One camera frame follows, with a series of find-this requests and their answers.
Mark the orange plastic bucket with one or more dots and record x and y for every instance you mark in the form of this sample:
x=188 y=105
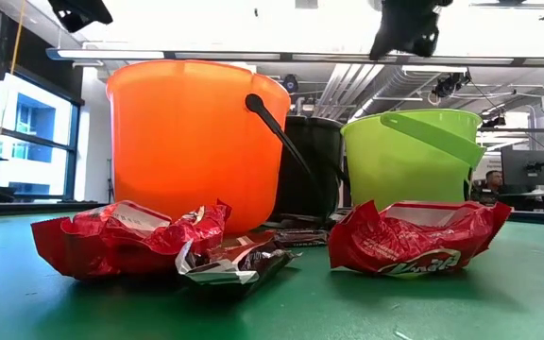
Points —
x=182 y=151

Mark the black ceiling-mounted camera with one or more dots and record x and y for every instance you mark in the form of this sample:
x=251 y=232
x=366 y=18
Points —
x=449 y=85

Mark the black halloween bucket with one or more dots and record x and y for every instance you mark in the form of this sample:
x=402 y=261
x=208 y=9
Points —
x=324 y=156

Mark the red KitKat wrapper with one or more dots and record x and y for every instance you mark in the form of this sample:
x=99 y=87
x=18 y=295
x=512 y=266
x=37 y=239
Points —
x=88 y=245
x=395 y=241
x=196 y=226

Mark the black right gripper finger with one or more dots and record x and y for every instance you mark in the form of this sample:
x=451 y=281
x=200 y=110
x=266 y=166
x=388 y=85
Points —
x=423 y=42
x=385 y=40

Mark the small brown Hershey's bar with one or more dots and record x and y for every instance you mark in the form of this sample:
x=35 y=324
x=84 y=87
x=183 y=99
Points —
x=300 y=238

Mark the long horizontal light bar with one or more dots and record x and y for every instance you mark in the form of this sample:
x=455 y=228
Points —
x=300 y=56

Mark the black computer monitor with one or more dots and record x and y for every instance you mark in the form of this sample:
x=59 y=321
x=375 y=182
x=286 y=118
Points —
x=517 y=167

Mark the green ghost face bucket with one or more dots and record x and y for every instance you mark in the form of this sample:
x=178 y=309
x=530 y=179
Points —
x=395 y=175

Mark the person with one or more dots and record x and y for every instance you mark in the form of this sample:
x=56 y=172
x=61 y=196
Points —
x=491 y=181

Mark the silver brown Hershey's bar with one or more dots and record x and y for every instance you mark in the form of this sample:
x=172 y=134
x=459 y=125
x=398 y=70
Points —
x=234 y=264

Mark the black round ceiling camera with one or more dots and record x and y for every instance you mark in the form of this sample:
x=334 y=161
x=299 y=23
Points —
x=291 y=83

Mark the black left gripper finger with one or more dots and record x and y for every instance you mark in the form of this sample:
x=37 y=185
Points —
x=80 y=11

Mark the large window with dark frame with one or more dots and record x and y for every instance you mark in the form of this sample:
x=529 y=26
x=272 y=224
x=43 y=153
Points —
x=31 y=123

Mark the silver ventilation ducts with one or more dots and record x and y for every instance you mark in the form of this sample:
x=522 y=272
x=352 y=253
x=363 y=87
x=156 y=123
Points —
x=347 y=85

